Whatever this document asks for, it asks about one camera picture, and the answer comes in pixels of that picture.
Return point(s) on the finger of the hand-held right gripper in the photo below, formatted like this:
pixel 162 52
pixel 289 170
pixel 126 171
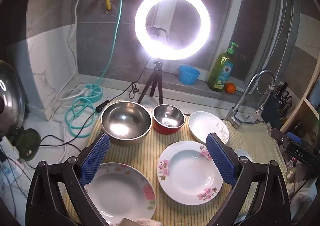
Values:
pixel 278 134

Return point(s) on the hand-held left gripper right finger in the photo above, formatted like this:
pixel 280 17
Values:
pixel 221 161

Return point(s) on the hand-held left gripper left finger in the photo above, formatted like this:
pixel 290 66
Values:
pixel 96 158

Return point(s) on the white plate pink blossom print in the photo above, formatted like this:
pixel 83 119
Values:
pixel 190 173

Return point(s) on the white plate grey sprig print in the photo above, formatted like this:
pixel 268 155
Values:
pixel 202 123

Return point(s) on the large steel bowl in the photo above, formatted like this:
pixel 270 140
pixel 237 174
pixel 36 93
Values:
pixel 125 118

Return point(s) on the person's right hand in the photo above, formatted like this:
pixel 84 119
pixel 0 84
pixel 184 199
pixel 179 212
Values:
pixel 293 176

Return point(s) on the black knife block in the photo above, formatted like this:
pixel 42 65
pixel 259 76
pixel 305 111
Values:
pixel 275 106

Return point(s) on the wooden shelf unit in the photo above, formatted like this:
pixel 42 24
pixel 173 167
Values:
pixel 307 113

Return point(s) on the white plate pink rose print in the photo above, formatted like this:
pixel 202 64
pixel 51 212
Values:
pixel 117 191

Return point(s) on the chrome faucet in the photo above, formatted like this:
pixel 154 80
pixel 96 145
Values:
pixel 240 106

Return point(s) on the yellow striped mat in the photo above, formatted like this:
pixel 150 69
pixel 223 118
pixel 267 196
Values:
pixel 147 156

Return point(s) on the round teal power strip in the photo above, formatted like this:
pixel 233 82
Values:
pixel 93 92

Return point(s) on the orange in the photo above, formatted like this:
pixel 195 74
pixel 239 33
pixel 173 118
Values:
pixel 230 88

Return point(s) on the red steel bowl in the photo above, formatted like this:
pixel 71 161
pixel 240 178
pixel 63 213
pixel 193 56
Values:
pixel 167 116

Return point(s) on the dark green round object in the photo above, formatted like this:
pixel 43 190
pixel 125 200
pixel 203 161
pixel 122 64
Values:
pixel 27 143

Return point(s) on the green dish soap bottle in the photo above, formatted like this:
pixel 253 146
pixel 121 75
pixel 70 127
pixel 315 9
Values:
pixel 221 71

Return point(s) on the blue plastic bowl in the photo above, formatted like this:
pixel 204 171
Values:
pixel 188 75

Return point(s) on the steel pot lid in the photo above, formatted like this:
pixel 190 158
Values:
pixel 12 96

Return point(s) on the black tripod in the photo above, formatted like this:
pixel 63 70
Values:
pixel 156 71

